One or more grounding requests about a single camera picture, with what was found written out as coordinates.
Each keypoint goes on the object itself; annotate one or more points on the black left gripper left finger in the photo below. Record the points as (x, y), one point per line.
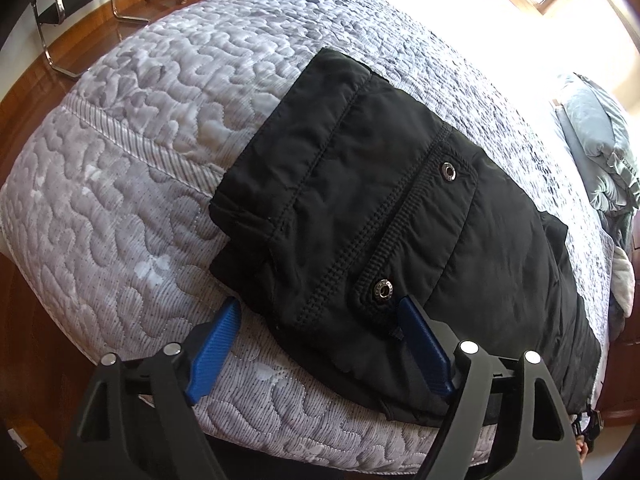
(137, 420)

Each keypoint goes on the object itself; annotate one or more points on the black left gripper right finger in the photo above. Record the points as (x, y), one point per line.
(505, 417)

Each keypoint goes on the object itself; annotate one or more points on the black pants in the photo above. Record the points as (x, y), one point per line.
(350, 197)

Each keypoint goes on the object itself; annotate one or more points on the person's right hand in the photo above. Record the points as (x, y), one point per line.
(582, 448)

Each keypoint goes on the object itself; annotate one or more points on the dark wooden headboard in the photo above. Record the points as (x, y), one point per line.
(619, 399)

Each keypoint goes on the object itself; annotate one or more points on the white cloth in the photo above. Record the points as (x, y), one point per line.
(623, 281)

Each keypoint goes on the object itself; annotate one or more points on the lavender quilted bedspread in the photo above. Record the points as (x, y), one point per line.
(106, 209)

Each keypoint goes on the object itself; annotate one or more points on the grey-green pillow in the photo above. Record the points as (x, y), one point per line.
(597, 131)

